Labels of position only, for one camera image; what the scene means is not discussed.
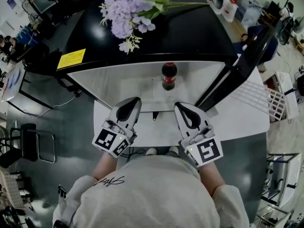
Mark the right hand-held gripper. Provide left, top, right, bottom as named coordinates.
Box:
left=173, top=102, right=224, bottom=168

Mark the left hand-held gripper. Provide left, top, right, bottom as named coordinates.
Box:
left=91, top=96, right=143, bottom=159

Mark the cola bottle with red cap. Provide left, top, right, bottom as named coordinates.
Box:
left=161, top=62, right=178, bottom=91

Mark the black mini fridge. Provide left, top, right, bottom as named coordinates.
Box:
left=56, top=0, right=276, bottom=113

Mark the person's right forearm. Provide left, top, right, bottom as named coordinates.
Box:
left=198, top=162, right=226, bottom=197

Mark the person's left forearm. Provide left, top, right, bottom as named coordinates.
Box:
left=92, top=152, right=120, bottom=181

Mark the white table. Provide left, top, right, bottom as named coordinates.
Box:
left=93, top=66, right=271, bottom=148

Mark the person's light grey shirt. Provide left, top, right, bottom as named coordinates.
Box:
left=52, top=154, right=250, bottom=228

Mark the black folding chair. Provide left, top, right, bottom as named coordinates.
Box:
left=10, top=123, right=57, bottom=164

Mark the wooden desk with white top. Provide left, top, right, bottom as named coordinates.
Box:
left=264, top=71, right=300, bottom=121

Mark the purple artificial flower bunch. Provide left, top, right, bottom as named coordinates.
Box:
left=98, top=0, right=211, bottom=55

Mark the blue chair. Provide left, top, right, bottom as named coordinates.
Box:
left=242, top=24, right=279, bottom=67

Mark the metal cart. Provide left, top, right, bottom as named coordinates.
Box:
left=260, top=152, right=304, bottom=207

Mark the plastic jug with red label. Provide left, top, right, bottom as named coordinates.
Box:
left=222, top=0, right=238, bottom=23

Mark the white plastic rack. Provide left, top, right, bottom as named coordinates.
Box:
left=255, top=205, right=304, bottom=228

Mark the clear plastic storage box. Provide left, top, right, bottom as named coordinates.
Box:
left=237, top=0, right=263, bottom=29

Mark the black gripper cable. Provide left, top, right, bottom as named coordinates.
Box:
left=121, top=147, right=146, bottom=164

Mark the white floor cable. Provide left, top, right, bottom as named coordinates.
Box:
left=22, top=95, right=77, bottom=119

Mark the white wire shelf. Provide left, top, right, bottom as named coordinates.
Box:
left=231, top=79, right=286, bottom=122

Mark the white desk with black frame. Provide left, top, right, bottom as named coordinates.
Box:
left=0, top=63, right=79, bottom=110

